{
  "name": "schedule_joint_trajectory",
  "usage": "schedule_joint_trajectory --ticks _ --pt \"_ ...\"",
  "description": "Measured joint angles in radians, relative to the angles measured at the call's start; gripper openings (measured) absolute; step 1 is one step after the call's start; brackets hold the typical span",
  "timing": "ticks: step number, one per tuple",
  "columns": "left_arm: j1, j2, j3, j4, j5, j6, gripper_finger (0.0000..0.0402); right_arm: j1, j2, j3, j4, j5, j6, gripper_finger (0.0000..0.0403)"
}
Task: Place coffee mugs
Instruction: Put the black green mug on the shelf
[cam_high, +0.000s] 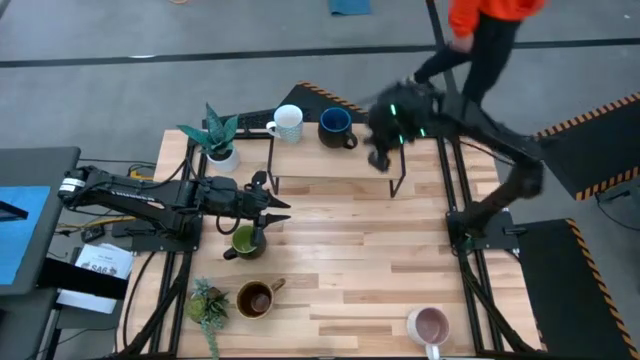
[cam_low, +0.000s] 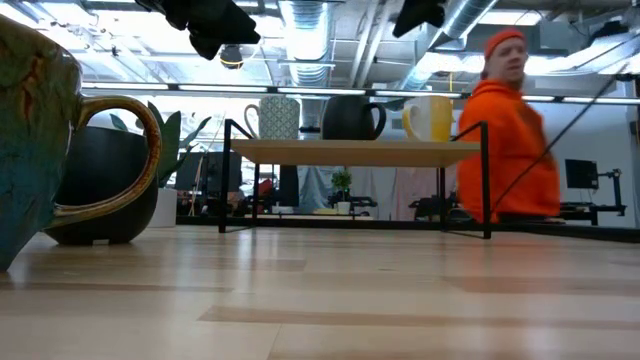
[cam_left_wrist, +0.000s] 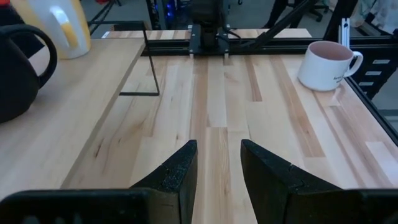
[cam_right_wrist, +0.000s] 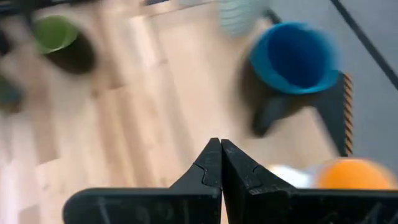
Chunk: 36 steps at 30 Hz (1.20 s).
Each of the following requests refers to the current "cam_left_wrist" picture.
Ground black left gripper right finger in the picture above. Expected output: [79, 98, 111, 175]
[240, 139, 398, 224]

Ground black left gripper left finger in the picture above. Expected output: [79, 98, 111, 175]
[0, 139, 198, 224]

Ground white mug pink interior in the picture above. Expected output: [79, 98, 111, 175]
[297, 40, 364, 92]

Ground yellow and white mug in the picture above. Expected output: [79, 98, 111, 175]
[11, 0, 92, 60]

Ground computer tower blue lights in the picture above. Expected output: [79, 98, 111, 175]
[146, 0, 188, 30]

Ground black office chair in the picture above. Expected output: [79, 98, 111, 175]
[264, 0, 331, 29]

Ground black mug blue interior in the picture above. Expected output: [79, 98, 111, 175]
[0, 24, 58, 124]

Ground black aluminium table frame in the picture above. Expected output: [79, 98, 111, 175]
[86, 0, 398, 147]

